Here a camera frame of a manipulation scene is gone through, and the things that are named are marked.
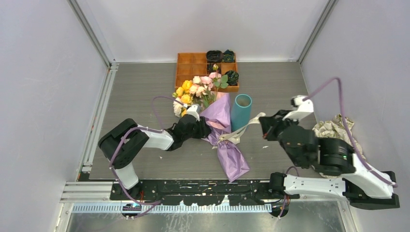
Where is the crumpled cream patterned cloth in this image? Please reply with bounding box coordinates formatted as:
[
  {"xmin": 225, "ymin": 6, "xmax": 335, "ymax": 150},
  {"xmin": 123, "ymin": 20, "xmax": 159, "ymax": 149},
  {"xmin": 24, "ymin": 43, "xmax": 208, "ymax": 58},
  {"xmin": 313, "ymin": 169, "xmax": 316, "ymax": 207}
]
[{"xmin": 312, "ymin": 114, "xmax": 366, "ymax": 179}]

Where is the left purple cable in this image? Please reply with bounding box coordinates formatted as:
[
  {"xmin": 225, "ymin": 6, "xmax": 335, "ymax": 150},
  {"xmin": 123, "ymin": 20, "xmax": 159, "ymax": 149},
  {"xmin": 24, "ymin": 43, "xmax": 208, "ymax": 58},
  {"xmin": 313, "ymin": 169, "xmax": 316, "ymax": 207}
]
[{"xmin": 109, "ymin": 96, "xmax": 187, "ymax": 219}]

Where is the dark rolled cloth back-left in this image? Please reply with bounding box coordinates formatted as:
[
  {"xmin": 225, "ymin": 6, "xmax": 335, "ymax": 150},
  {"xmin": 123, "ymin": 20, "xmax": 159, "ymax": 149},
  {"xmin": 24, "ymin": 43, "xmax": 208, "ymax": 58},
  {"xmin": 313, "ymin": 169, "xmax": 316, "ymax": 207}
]
[{"xmin": 205, "ymin": 50, "xmax": 224, "ymax": 63}]

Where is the aluminium front rail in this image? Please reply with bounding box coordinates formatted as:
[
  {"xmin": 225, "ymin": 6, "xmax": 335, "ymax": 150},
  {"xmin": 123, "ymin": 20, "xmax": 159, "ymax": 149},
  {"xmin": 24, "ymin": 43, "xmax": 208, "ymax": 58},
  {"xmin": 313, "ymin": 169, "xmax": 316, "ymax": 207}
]
[{"xmin": 60, "ymin": 181, "xmax": 282, "ymax": 218}]

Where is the cream ribbon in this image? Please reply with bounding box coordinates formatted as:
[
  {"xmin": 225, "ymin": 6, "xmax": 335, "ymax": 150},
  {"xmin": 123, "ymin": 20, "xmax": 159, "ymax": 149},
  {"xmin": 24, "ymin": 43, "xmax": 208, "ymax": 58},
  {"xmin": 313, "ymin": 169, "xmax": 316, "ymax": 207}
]
[{"xmin": 217, "ymin": 112, "xmax": 266, "ymax": 145}]

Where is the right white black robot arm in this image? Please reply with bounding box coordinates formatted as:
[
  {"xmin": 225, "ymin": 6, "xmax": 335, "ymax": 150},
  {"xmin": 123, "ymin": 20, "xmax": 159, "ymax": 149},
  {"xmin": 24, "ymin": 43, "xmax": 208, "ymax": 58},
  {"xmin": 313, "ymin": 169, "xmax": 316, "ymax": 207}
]
[{"xmin": 259, "ymin": 110, "xmax": 400, "ymax": 210}]

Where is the dark rolled cloth middle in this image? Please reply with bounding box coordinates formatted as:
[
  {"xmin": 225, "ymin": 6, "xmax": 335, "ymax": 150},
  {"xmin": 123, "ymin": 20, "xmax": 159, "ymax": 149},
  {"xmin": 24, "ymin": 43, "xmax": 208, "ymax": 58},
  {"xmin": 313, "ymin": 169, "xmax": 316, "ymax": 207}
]
[{"xmin": 206, "ymin": 63, "xmax": 221, "ymax": 74}]

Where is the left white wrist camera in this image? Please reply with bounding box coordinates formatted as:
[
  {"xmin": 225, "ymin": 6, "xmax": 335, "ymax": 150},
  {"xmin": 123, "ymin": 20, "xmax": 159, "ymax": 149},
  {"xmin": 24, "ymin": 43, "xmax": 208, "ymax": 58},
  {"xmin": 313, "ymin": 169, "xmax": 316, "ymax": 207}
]
[{"xmin": 186, "ymin": 104, "xmax": 201, "ymax": 121}]

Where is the purple wrapping paper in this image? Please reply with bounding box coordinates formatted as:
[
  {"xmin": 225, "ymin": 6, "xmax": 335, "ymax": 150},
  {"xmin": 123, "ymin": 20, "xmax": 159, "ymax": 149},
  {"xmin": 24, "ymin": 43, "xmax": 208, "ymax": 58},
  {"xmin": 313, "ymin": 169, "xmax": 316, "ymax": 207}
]
[{"xmin": 200, "ymin": 93, "xmax": 250, "ymax": 182}]

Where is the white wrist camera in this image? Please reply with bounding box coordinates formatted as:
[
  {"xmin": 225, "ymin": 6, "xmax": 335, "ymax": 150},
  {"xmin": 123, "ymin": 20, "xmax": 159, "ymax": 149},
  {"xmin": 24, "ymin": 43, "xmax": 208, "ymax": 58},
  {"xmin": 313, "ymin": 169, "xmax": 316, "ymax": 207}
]
[
  {"xmin": 186, "ymin": 104, "xmax": 201, "ymax": 121},
  {"xmin": 283, "ymin": 95, "xmax": 314, "ymax": 121}
]

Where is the dark rolled cloth back-right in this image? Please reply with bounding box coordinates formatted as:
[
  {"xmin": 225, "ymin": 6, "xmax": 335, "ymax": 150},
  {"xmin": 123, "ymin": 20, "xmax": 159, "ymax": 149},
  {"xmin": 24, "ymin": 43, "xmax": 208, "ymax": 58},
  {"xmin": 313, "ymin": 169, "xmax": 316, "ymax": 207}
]
[{"xmin": 222, "ymin": 49, "xmax": 235, "ymax": 63}]

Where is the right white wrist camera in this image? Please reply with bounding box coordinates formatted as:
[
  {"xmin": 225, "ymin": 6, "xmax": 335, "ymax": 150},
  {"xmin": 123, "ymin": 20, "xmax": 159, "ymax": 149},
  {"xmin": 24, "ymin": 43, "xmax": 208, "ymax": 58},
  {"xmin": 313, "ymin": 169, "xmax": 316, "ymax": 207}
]
[{"xmin": 283, "ymin": 95, "xmax": 314, "ymax": 121}]

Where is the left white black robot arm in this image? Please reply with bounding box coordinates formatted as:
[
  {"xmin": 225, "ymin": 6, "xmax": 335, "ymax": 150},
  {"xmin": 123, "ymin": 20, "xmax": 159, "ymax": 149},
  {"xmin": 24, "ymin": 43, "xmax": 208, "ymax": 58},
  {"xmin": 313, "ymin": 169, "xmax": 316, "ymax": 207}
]
[{"xmin": 98, "ymin": 115, "xmax": 211, "ymax": 200}]

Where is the teal vase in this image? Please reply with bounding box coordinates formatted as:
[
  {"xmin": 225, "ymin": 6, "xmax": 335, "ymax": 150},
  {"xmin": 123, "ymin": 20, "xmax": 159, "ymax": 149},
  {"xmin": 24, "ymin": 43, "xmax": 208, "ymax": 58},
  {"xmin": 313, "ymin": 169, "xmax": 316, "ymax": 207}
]
[{"xmin": 230, "ymin": 94, "xmax": 252, "ymax": 131}]

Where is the orange compartment tray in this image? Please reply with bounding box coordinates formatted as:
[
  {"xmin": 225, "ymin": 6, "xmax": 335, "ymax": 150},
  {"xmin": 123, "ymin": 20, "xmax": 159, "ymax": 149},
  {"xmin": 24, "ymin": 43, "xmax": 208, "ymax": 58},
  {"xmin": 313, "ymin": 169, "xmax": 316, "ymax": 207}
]
[{"xmin": 175, "ymin": 52, "xmax": 240, "ymax": 93}]

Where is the dark rolled cloth front-right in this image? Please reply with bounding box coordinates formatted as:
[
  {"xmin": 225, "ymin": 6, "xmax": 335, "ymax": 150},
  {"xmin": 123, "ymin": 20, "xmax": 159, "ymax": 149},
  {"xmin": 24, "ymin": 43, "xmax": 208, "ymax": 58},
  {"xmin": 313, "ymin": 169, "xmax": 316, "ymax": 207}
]
[{"xmin": 225, "ymin": 70, "xmax": 239, "ymax": 86}]

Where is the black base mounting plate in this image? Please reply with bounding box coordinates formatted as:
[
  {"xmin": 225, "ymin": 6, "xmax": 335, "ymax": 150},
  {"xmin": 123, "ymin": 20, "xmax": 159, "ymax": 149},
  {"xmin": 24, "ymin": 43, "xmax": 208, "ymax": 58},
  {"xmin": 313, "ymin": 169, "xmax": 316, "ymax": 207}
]
[{"xmin": 110, "ymin": 179, "xmax": 284, "ymax": 206}]

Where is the yellow pink flower bunch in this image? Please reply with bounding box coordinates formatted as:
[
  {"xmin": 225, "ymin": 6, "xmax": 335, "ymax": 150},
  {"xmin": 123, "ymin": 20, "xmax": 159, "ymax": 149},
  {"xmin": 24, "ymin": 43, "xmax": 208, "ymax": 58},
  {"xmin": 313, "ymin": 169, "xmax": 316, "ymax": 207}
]
[{"xmin": 172, "ymin": 64, "xmax": 229, "ymax": 117}]

